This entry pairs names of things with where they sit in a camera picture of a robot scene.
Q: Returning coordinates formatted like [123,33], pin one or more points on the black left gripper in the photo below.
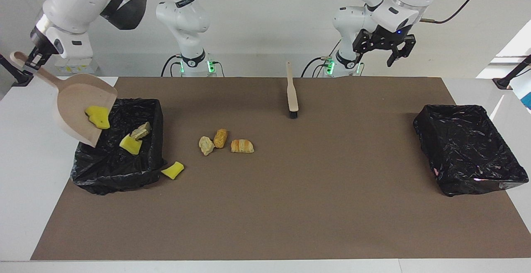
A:
[390,38]

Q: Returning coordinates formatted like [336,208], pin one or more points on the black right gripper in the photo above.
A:
[41,45]

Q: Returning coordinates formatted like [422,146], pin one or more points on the beige plastic dustpan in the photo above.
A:
[74,98]

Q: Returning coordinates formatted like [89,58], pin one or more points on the yellow sponge with dark spot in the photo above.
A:
[98,117]

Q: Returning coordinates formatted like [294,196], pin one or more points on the beige hand brush black bristles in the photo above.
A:
[292,94]

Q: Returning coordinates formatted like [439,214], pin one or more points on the yellow sponge piece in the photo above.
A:
[130,145]
[173,170]

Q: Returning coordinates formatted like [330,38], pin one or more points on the orange striped croissant piece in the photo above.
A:
[141,131]
[242,146]

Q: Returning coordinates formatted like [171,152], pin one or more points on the golden brown bread roll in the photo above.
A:
[220,138]

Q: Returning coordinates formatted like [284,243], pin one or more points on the pale beige bread chunk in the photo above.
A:
[206,145]

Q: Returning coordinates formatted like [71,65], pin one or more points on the black bag lined bin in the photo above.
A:
[112,173]
[468,148]

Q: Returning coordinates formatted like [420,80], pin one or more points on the blue object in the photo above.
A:
[527,98]

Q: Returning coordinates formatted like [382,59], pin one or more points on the brown table mat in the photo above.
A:
[290,206]

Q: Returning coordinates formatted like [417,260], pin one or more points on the black camera stand pole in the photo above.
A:
[504,83]
[20,81]

